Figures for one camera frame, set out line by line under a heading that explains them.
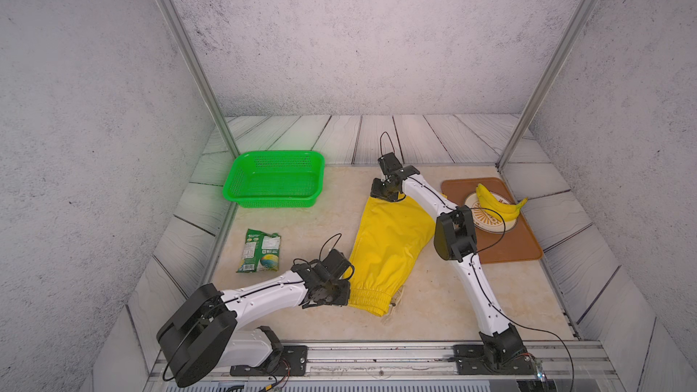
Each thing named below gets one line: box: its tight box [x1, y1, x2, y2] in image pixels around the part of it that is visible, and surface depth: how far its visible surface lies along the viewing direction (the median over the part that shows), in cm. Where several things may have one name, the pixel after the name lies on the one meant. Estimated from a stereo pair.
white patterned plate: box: [464, 192, 519, 234], surface depth 104 cm
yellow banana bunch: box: [475, 183, 530, 223], surface depth 102 cm
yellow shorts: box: [347, 196, 436, 317], surface depth 91 cm
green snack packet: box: [235, 228, 282, 274], surface depth 95 cm
